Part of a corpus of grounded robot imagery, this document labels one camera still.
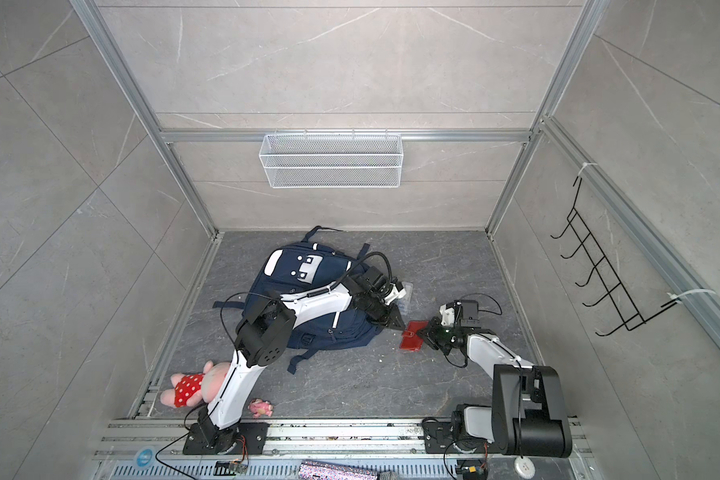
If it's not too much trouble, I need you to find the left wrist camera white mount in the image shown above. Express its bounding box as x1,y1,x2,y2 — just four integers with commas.
384,282,406,305

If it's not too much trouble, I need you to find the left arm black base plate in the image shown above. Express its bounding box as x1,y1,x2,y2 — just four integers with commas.
182,422,269,456

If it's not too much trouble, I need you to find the black wire hook rack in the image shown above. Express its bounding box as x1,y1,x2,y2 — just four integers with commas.
550,177,681,338

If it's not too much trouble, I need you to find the pink plush pig toy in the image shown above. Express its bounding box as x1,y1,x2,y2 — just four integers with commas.
159,361,231,408

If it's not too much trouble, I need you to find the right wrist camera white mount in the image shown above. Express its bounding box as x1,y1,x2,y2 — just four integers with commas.
439,304,456,328

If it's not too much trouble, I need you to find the small pink toy figure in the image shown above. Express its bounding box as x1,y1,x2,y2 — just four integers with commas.
248,399,274,418

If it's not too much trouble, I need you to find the navy blue student backpack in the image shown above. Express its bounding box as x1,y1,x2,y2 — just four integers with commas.
213,226,398,374

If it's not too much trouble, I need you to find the white round button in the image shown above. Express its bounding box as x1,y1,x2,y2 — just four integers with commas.
513,456,536,480

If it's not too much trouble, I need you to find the white wire mesh basket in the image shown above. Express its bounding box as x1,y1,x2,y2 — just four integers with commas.
259,133,404,189

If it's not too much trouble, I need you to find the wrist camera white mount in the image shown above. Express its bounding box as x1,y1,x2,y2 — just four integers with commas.
384,282,406,305
439,304,456,328

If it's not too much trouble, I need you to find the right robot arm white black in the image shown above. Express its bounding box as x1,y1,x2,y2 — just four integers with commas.
416,300,573,458

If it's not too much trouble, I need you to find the glittery purple pouch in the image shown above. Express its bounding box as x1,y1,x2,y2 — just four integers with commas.
297,460,379,480

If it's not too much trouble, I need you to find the red wallet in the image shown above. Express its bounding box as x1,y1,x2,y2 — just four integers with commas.
399,321,428,352

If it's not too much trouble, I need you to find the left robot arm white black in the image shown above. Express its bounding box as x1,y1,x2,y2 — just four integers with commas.
193,250,406,448

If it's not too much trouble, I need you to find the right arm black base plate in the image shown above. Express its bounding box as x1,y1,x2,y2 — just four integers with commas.
420,417,500,455

